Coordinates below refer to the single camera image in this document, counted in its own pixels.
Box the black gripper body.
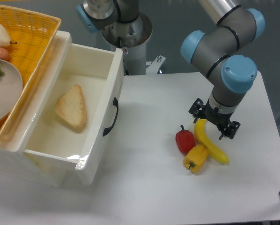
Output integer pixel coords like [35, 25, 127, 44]
[199, 102, 232, 129]

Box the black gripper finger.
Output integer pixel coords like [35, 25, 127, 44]
[218, 120, 240, 140]
[188, 98, 204, 123]

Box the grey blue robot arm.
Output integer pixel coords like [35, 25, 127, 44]
[77, 0, 265, 139]

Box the white drawer cabinet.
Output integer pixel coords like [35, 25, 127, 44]
[0, 31, 72, 187]

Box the yellow banana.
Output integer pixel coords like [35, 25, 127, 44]
[194, 119, 229, 164]

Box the red bell pepper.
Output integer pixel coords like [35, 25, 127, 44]
[175, 125, 196, 155]

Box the yellow bell pepper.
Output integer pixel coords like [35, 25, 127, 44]
[183, 144, 208, 173]

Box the triangular bread slice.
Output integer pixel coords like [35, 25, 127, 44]
[54, 84, 87, 130]

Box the yellow woven basket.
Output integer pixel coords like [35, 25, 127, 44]
[0, 5, 61, 138]

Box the grey plate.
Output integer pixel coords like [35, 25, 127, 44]
[0, 60, 23, 120]

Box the white metal bracket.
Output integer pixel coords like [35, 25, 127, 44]
[146, 55, 166, 75]

